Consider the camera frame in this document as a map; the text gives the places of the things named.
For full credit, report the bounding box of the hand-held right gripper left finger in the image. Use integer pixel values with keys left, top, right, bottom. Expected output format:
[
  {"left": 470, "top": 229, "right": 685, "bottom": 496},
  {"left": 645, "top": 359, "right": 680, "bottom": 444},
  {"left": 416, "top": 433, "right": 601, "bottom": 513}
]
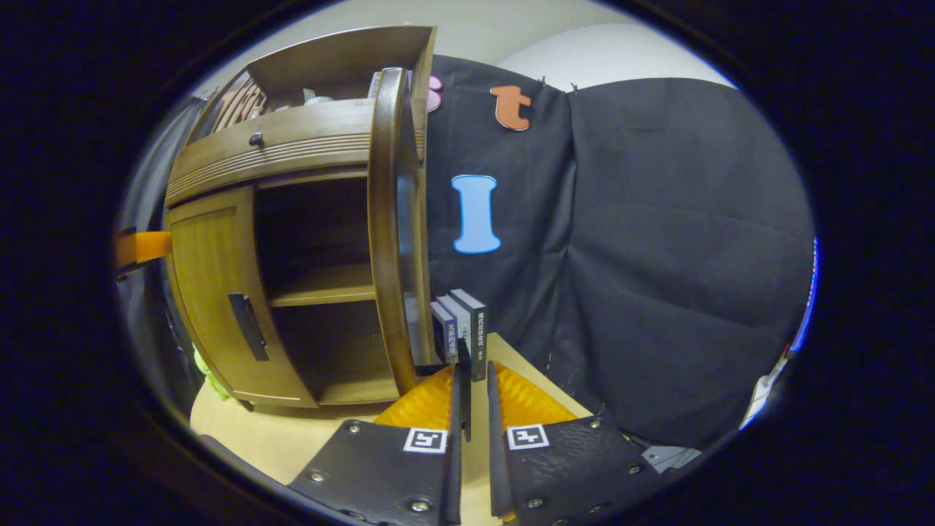
[{"left": 289, "top": 362, "right": 462, "bottom": 526}]

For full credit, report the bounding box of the wooden double-door shoe cabinet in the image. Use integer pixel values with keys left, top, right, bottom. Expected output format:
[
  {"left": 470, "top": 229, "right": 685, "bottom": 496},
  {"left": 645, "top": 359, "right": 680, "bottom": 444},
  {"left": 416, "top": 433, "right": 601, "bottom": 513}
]
[{"left": 162, "top": 26, "right": 439, "bottom": 410}]

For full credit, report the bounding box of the wooden cabinet drawer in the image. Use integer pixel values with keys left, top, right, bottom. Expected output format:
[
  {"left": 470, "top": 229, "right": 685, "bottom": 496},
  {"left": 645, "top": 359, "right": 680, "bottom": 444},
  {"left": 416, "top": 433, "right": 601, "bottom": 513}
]
[{"left": 164, "top": 102, "right": 381, "bottom": 209}]

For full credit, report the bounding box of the pale standing book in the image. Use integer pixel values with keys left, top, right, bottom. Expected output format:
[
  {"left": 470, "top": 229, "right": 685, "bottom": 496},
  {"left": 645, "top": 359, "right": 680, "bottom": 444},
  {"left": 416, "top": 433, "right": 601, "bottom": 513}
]
[{"left": 437, "top": 294, "right": 472, "bottom": 359}]

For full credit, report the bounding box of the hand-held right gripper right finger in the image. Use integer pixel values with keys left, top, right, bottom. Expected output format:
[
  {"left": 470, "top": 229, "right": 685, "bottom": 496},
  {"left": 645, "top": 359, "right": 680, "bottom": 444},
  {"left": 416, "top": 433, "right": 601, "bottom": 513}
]
[{"left": 486, "top": 360, "right": 658, "bottom": 526}]

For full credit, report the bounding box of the grey standing book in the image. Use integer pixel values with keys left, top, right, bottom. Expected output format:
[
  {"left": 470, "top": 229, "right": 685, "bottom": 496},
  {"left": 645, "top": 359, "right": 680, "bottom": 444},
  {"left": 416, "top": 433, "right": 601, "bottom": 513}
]
[{"left": 431, "top": 300, "right": 459, "bottom": 365}]

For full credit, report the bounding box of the yellow-green fuzzy object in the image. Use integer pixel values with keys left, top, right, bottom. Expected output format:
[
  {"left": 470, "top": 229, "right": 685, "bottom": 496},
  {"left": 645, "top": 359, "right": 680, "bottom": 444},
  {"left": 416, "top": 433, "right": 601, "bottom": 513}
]
[{"left": 191, "top": 347, "right": 233, "bottom": 403}]

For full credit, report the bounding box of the black backdrop cloth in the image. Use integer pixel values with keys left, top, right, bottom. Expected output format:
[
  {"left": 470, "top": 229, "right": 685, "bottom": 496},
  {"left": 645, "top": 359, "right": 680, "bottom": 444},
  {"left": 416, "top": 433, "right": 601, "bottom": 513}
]
[{"left": 117, "top": 55, "right": 815, "bottom": 450}]

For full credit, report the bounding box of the wooden inner cabinet shelf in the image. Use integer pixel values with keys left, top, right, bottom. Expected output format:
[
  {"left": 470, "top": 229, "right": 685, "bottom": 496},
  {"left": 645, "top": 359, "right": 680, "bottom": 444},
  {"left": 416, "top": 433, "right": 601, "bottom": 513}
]
[{"left": 267, "top": 263, "right": 377, "bottom": 308}]

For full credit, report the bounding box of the black standing book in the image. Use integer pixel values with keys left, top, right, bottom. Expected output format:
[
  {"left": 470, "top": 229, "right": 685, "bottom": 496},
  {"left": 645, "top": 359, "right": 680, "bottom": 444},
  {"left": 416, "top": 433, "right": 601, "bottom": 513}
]
[{"left": 449, "top": 289, "right": 488, "bottom": 382}]

